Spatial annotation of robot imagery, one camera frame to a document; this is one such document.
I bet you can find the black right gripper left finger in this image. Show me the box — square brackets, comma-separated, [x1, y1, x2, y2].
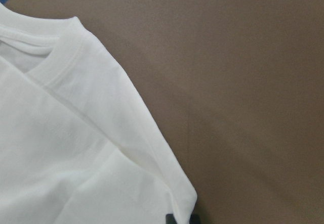
[166, 213, 175, 224]

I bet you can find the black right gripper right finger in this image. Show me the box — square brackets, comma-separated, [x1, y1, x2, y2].
[189, 214, 200, 224]

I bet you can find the white long-sleeve printed shirt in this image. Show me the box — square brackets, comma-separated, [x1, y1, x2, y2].
[1, 6, 197, 223]

